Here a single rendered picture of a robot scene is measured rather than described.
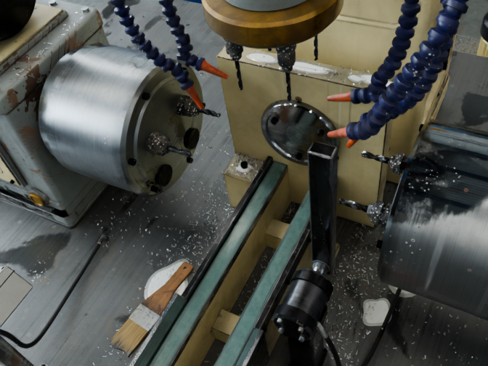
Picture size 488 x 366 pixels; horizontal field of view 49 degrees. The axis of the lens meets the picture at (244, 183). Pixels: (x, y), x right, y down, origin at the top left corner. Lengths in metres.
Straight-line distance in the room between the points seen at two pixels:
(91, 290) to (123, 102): 0.40
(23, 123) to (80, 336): 0.40
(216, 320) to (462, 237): 0.45
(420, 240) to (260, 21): 0.33
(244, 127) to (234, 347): 0.41
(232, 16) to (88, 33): 0.48
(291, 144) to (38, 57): 0.47
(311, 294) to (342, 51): 0.44
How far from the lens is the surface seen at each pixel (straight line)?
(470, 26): 3.05
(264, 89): 0.91
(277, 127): 0.95
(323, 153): 0.59
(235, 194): 1.08
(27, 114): 1.01
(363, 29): 0.92
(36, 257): 1.19
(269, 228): 1.03
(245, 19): 0.65
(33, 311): 1.12
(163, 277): 1.06
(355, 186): 1.00
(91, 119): 0.90
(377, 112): 0.61
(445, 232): 0.70
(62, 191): 1.13
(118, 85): 0.89
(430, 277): 0.73
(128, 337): 1.01
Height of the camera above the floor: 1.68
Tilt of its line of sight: 49 degrees down
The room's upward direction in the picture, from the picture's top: 11 degrees counter-clockwise
